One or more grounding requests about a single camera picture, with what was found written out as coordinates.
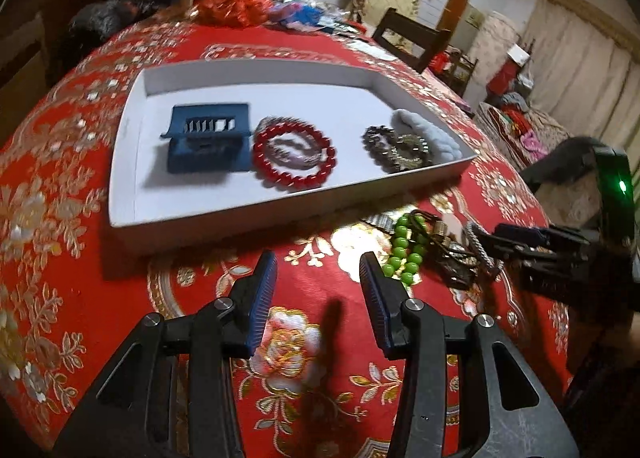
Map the green bead bracelet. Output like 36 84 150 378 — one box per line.
382 215 431 286

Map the fluffy grey hair clip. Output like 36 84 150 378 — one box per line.
390 108 463 164

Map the white paper sheet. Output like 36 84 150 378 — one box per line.
350 41 396 62

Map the sofa with patterned cover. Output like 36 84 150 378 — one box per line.
477 101 568 174

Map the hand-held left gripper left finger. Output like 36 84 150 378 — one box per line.
52 249 279 458

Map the dark wooden chair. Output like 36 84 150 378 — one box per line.
372 7 451 73

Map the red bead bracelet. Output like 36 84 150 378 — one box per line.
251 122 337 190

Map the small wooden chair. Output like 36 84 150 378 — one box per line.
442 51 478 94

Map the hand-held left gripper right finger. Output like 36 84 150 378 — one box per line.
359 252 581 458

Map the blue plastic bag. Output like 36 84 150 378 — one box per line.
270 1 321 29

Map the clear crystal bracelet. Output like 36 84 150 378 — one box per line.
262 131 323 169

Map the brown wooden chair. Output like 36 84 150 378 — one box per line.
0 13 48 104

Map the red floral tablecloth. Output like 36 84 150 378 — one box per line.
0 18 576 458

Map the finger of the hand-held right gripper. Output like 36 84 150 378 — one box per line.
492 223 593 245
505 242 596 266

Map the red plastic bag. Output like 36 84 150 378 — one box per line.
197 0 273 29

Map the blue hair claw clip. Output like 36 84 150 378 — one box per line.
160 102 251 175

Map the white cardboard box tray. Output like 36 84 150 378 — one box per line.
107 58 478 244

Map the dark bead bracelet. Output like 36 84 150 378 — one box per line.
362 125 433 171

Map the black plastic bag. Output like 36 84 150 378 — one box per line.
67 0 156 46

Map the beige curtain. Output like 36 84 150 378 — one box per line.
520 0 633 139

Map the grey braided bracelet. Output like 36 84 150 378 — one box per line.
462 221 506 284

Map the dark cloth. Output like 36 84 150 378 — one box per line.
520 135 598 189

